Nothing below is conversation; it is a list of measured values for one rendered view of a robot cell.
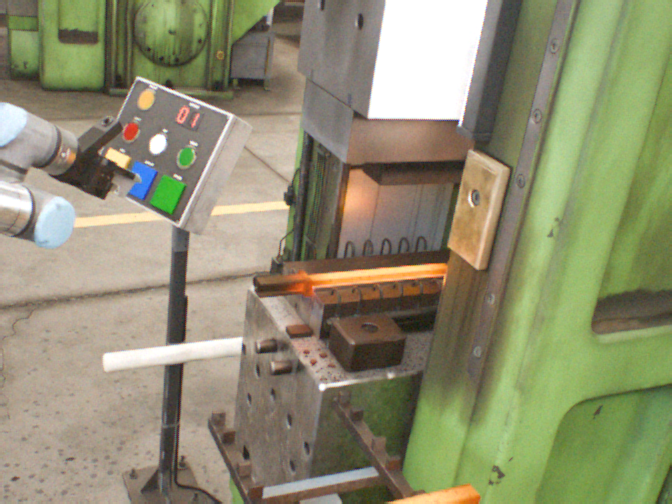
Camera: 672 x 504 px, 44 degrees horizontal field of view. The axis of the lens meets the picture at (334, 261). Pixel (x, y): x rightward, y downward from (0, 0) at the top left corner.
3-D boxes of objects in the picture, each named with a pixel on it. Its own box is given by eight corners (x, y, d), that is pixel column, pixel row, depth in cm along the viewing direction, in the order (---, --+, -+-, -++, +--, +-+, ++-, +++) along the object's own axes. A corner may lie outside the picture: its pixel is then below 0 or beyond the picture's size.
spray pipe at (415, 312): (327, 336, 154) (330, 322, 152) (321, 328, 156) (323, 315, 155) (478, 317, 169) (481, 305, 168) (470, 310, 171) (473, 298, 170)
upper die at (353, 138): (345, 163, 142) (353, 110, 138) (300, 127, 158) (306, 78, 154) (537, 159, 160) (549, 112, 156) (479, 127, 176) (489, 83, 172)
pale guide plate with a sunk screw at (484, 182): (476, 270, 130) (500, 169, 123) (446, 246, 137) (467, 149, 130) (487, 269, 131) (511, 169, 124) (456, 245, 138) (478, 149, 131)
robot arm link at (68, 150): (41, 118, 159) (70, 132, 154) (60, 127, 163) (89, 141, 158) (21, 160, 159) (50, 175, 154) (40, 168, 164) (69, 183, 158)
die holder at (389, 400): (291, 574, 162) (321, 386, 143) (229, 453, 192) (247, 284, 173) (518, 515, 187) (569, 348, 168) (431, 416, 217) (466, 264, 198)
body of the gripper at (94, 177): (85, 189, 173) (40, 171, 163) (103, 153, 173) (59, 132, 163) (108, 202, 169) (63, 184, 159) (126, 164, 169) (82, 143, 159)
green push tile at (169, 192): (170, 214, 185) (185, 184, 185) (148, 203, 189) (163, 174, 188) (176, 216, 186) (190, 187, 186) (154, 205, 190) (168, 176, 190)
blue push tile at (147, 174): (141, 199, 190) (155, 170, 190) (121, 188, 194) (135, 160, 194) (147, 201, 191) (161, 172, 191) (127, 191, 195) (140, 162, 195)
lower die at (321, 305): (318, 339, 157) (324, 300, 153) (279, 290, 173) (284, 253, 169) (496, 316, 176) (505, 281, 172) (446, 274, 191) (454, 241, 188)
